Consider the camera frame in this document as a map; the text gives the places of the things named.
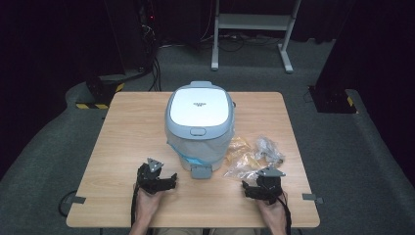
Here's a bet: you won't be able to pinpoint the person's right hand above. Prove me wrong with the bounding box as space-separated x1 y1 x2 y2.
255 191 290 227

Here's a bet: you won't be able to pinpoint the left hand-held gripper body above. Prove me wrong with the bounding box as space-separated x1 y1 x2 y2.
136 158 164 196

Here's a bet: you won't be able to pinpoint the dark equipment rack with wires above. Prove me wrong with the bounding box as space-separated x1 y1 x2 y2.
135 0 163 74

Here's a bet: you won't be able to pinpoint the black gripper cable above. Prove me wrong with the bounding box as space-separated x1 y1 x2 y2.
276 193 293 235
130 183 140 228

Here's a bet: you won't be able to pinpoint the grey table edge bracket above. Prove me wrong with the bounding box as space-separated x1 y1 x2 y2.
301 192 324 206
66 194 87 206

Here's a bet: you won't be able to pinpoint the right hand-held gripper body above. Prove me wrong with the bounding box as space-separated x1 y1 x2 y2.
255 166 287 206

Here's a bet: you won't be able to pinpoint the person's left hand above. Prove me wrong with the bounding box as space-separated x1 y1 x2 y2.
132 185 164 226

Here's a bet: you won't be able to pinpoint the yellow plastic wrapper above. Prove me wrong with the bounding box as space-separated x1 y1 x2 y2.
226 135 254 163

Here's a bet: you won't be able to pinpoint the floor cables under stand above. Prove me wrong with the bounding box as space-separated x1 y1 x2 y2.
160 30 283 53

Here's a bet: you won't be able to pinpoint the white metal stand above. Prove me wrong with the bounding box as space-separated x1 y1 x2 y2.
210 0 303 74

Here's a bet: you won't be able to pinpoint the black stand base striped edge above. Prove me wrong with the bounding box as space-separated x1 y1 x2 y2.
74 73 126 111

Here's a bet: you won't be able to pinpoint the translucent white bin liner bag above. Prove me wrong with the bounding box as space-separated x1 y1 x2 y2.
164 125 236 165

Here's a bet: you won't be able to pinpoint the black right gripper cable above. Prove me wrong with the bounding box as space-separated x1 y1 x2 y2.
276 193 293 235

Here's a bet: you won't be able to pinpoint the black floor cable bundle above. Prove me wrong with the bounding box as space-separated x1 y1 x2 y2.
148 56 163 93

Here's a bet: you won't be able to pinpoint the black stand base yellow mark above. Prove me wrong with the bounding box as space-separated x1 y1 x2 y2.
307 84 358 115

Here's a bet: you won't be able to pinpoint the person's legs beige trousers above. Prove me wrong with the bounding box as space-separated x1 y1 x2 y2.
151 227 262 235

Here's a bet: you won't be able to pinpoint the grey white pedal trash can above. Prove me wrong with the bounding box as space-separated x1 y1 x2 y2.
163 80 237 180

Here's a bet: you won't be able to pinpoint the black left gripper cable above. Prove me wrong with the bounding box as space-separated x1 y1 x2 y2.
130 183 140 228

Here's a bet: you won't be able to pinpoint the clear yellowish plastic bag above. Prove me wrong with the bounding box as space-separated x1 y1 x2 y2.
223 153 264 184

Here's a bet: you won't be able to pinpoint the black looped cable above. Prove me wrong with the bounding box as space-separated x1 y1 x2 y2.
58 189 78 218

